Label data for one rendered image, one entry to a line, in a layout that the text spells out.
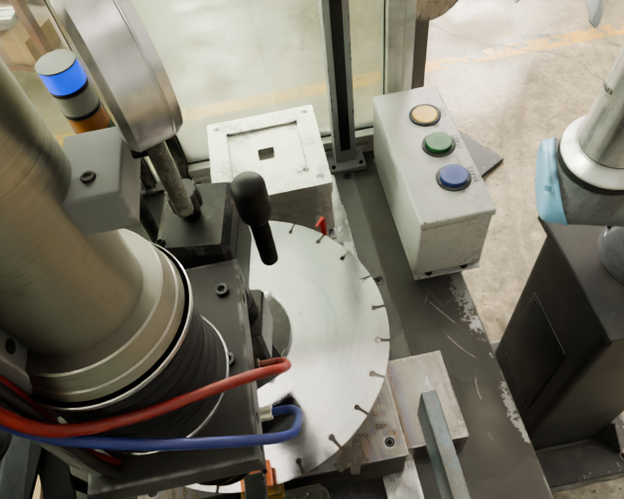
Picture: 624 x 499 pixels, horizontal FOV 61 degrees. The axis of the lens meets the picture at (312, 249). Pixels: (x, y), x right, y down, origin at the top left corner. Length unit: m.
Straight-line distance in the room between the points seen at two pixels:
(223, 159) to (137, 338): 0.68
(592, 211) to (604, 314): 0.19
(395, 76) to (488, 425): 0.57
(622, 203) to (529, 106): 1.60
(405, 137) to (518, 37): 1.89
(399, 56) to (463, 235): 0.32
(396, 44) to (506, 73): 1.61
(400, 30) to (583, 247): 0.45
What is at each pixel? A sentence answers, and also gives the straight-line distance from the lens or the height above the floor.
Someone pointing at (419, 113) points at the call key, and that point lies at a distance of 0.89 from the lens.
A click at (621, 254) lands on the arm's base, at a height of 0.79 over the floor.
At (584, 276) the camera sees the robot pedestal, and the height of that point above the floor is 0.75.
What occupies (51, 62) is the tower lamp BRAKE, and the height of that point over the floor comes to 1.16.
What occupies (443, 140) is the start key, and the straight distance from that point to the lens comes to 0.84.
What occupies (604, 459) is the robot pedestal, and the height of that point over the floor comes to 0.01.
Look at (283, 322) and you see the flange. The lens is 0.60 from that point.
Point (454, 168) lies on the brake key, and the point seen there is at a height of 0.91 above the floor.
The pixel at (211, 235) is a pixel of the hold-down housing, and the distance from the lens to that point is 0.31.
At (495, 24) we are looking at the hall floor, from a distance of 2.78.
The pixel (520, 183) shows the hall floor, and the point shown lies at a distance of 2.05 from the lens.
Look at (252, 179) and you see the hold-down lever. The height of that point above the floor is 1.28.
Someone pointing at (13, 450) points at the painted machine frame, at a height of 1.03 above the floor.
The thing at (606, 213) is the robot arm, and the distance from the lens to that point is 0.78.
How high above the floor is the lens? 1.49
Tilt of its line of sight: 55 degrees down
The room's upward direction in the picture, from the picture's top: 10 degrees counter-clockwise
